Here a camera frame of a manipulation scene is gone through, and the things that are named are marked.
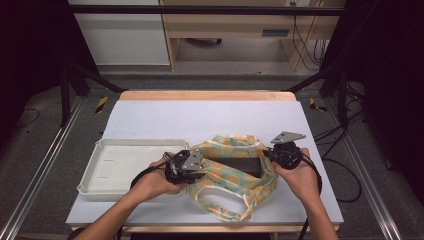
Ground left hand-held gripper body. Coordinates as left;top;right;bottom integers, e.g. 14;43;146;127
164;149;206;185

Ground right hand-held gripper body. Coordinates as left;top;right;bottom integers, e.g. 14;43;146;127
268;131;307;170

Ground black rectangular box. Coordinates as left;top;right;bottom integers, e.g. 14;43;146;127
203;156;265;179

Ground orange print fabric bag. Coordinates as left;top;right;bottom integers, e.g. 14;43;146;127
187;134;280;223

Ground white plastic tray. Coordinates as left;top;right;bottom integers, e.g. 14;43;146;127
76;138;190;203

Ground person's right hand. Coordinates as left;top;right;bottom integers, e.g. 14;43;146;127
273;148;322;206

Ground person's left hand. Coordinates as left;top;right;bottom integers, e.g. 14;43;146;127
138;157;188;202

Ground white table mat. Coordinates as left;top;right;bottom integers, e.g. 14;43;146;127
65;99;344;225

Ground yellow tool right floor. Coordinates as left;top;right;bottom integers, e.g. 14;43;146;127
308;97;328;113

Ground yellow tool floor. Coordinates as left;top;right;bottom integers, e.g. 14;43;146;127
308;97;328;113
94;96;109;114

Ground black metal stand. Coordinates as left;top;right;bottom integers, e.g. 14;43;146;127
59;63;127;128
283;64;350;130

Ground yellow tool left floor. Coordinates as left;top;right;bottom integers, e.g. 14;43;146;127
94;96;109;114

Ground light wooden desk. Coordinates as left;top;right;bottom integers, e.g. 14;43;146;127
159;0;348;72

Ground white cabinet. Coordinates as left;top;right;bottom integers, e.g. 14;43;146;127
67;0;171;66

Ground black floor cables bundle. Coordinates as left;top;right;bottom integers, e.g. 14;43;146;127
313;83;367;160

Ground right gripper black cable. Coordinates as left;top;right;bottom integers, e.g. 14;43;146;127
297;151;363;240

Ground aluminium floor rail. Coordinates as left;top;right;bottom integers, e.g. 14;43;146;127
0;96;84;240
324;98;403;240

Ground black hanging desk cables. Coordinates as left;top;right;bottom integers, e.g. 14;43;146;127
289;1;330;71

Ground black horizontal frame bar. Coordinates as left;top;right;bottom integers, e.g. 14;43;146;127
68;4;346;17

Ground thin black floor cable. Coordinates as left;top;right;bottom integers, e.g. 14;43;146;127
14;108;41;129

